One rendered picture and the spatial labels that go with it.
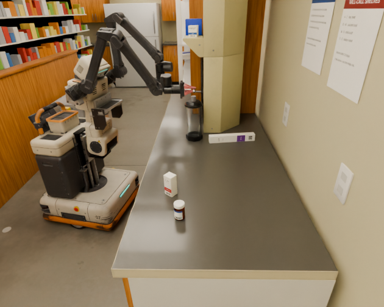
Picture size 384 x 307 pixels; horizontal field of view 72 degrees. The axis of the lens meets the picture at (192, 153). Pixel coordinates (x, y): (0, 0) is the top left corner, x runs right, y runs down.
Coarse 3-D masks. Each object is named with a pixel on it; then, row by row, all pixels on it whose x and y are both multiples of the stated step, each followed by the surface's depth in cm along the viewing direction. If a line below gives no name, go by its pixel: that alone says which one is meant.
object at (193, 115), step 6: (186, 108) 157; (192, 108) 153; (198, 108) 154; (192, 114) 154; (198, 114) 155; (192, 120) 156; (198, 120) 157; (192, 126) 158; (198, 126) 159; (192, 132) 160; (198, 132) 161
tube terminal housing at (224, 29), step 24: (216, 0) 138; (240, 0) 145; (216, 24) 143; (240, 24) 152; (216, 48) 149; (240, 48) 159; (216, 72) 155; (240, 72) 166; (216, 96) 162; (240, 96) 175; (216, 120) 169
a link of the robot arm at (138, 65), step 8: (112, 40) 146; (120, 48) 151; (128, 48) 152; (128, 56) 155; (136, 56) 157; (136, 64) 158; (144, 72) 162; (144, 80) 165; (152, 80) 165; (152, 88) 168
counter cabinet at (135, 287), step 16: (128, 288) 87; (144, 288) 87; (160, 288) 87; (176, 288) 86; (192, 288) 86; (208, 288) 86; (224, 288) 86; (240, 288) 86; (256, 288) 85; (272, 288) 85; (288, 288) 85; (304, 288) 85; (320, 288) 84; (128, 304) 92; (144, 304) 91; (160, 304) 91; (176, 304) 90; (192, 304) 90; (208, 304) 90; (224, 304) 90; (240, 304) 90; (256, 304) 89; (272, 304) 89; (288, 304) 89; (304, 304) 89; (320, 304) 88
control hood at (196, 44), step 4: (200, 36) 158; (184, 40) 147; (188, 40) 147; (192, 40) 147; (196, 40) 147; (200, 40) 147; (188, 44) 148; (192, 44) 148; (196, 44) 148; (200, 44) 148; (192, 48) 149; (196, 48) 149; (200, 48) 149; (196, 52) 150; (200, 52) 150; (200, 56) 151
